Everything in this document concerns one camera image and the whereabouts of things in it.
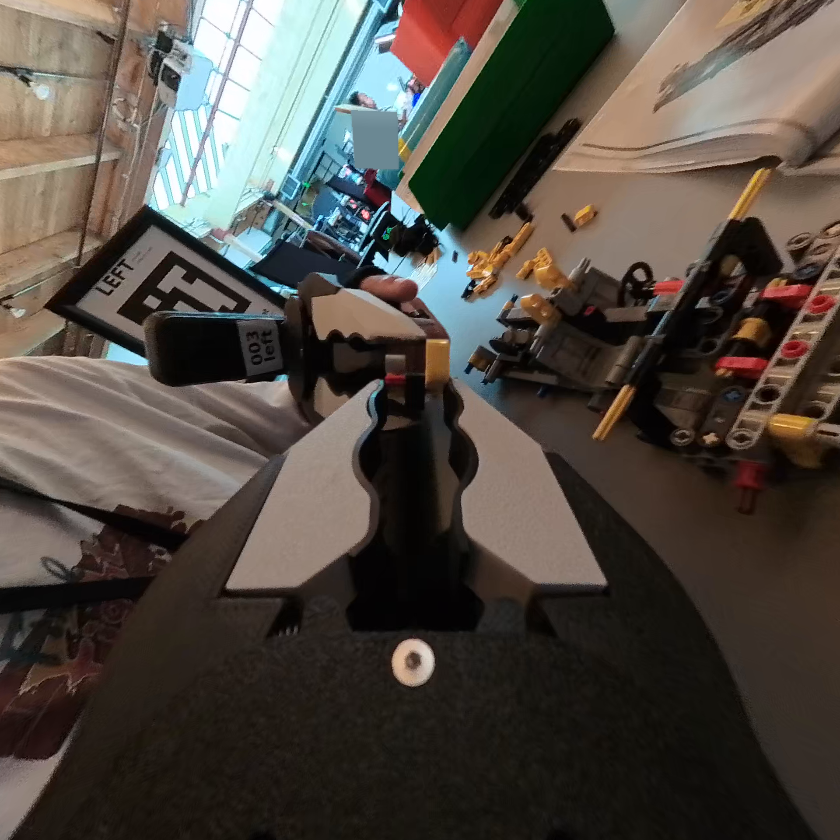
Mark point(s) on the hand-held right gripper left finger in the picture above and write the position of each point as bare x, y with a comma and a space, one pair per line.
302, 518

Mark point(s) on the lego car model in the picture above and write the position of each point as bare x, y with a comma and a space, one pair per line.
577, 341

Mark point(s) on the black lego axle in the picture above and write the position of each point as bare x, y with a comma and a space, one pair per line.
568, 222

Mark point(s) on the red plastic container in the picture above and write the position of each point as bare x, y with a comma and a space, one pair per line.
433, 33

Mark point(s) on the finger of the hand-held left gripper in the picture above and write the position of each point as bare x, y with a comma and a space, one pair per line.
328, 403
367, 315

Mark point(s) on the teal rolled mat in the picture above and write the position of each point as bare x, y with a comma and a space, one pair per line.
439, 85

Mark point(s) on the green plastic bin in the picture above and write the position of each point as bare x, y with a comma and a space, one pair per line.
512, 118

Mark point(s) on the black device green lights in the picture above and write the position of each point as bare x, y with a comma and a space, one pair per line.
388, 233

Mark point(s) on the lego instruction booklet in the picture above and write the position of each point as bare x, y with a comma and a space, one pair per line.
656, 98

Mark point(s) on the black lego beam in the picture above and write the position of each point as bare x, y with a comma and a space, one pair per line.
412, 394

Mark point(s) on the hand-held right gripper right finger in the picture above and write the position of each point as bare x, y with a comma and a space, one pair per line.
531, 518

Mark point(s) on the black and white sign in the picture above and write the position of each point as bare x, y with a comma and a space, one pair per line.
164, 282

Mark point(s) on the grey lego connector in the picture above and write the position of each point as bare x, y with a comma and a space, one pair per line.
395, 363

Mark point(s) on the pile of yellow lego parts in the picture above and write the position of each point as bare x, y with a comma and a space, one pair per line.
492, 259

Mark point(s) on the person's left hand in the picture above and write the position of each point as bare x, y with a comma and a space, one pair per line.
390, 287

